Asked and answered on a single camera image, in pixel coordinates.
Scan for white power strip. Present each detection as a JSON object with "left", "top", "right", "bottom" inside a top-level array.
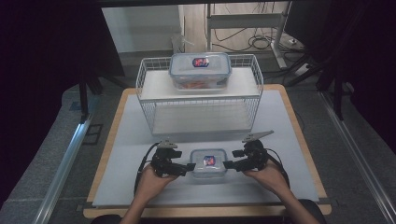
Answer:
[{"left": 293, "top": 63, "right": 313, "bottom": 77}]

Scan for white metal desk frame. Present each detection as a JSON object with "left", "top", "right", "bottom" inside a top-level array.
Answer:
[{"left": 205, "top": 1, "right": 290, "bottom": 70}]

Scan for hand-held gripper cable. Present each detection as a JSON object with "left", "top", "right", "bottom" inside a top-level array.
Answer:
[
  {"left": 134, "top": 142, "right": 161, "bottom": 197},
  {"left": 265, "top": 147, "right": 291, "bottom": 189}
]

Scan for small clear food container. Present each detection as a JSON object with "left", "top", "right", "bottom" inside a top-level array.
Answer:
[{"left": 190, "top": 148, "right": 229, "bottom": 179}]

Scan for black stand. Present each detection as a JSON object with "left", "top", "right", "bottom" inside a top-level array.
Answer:
[
  {"left": 78, "top": 74, "right": 105, "bottom": 123},
  {"left": 286, "top": 55, "right": 347, "bottom": 121}
]

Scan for white wire shelf rack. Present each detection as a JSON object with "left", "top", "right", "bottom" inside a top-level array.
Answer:
[{"left": 135, "top": 54, "right": 264, "bottom": 136}]

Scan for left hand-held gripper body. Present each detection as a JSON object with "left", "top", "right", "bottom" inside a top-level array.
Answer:
[{"left": 151, "top": 139, "right": 183, "bottom": 178}]

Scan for light grey table mat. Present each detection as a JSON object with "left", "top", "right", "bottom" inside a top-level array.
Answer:
[{"left": 92, "top": 90, "right": 320, "bottom": 207}]

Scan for clear plastic item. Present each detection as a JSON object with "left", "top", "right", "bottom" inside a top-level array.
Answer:
[{"left": 171, "top": 33, "right": 194, "bottom": 57}]

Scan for person's left hand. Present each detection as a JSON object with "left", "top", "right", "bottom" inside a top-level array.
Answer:
[{"left": 137, "top": 163, "right": 177, "bottom": 202}]

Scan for right hand-held gripper cable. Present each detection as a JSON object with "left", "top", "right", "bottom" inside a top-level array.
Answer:
[{"left": 265, "top": 147, "right": 291, "bottom": 189}]

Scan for large clear food container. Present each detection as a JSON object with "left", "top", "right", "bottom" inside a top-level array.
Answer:
[{"left": 168, "top": 51, "right": 233, "bottom": 91}]

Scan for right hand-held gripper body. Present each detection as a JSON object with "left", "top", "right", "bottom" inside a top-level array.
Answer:
[{"left": 238, "top": 130, "right": 276, "bottom": 173}]

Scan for left hand-held gripper cable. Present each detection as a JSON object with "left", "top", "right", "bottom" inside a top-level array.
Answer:
[{"left": 134, "top": 142, "right": 161, "bottom": 197}]

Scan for aluminium rail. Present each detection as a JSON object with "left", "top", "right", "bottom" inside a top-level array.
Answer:
[
  {"left": 32, "top": 116, "right": 93, "bottom": 224},
  {"left": 320, "top": 91, "right": 396, "bottom": 224}
]

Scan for person's right hand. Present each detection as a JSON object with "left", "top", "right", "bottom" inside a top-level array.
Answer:
[{"left": 244, "top": 161, "right": 292, "bottom": 201}]

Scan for black floor cables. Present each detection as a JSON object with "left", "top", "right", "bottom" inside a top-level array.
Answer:
[{"left": 214, "top": 27, "right": 306, "bottom": 54}]

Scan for person's dark clothing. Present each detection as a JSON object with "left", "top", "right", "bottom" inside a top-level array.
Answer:
[{"left": 298, "top": 199, "right": 329, "bottom": 224}]

